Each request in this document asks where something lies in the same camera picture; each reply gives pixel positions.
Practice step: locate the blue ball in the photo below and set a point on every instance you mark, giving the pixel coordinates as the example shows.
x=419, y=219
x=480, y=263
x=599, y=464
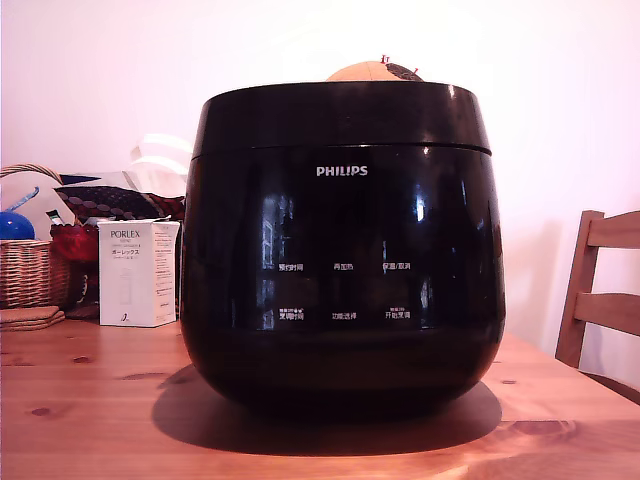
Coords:
x=15, y=227

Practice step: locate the cork globe with pins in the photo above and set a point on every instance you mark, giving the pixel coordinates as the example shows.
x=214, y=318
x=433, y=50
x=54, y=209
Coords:
x=360, y=72

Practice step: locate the dark patterned fabric bag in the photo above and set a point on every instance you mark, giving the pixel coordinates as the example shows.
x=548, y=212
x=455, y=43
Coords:
x=115, y=200

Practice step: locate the blue plastic utensil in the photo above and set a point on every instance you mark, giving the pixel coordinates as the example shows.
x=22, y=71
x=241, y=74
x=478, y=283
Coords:
x=25, y=198

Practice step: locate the wooden chair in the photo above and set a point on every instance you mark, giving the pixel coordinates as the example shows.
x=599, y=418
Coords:
x=582, y=280

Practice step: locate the red glass dish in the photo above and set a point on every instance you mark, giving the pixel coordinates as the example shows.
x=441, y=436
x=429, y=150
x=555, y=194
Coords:
x=72, y=242

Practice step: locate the white Porlex carton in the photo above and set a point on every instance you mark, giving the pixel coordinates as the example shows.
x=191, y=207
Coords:
x=130, y=275

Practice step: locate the black Philips rice cooker body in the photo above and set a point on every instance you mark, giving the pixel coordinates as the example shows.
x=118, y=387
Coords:
x=340, y=225

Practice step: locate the black rice cooker lid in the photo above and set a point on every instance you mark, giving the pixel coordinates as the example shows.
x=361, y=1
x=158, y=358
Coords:
x=340, y=120

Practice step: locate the white plastic bag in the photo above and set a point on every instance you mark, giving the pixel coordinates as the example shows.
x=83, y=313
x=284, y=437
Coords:
x=160, y=165

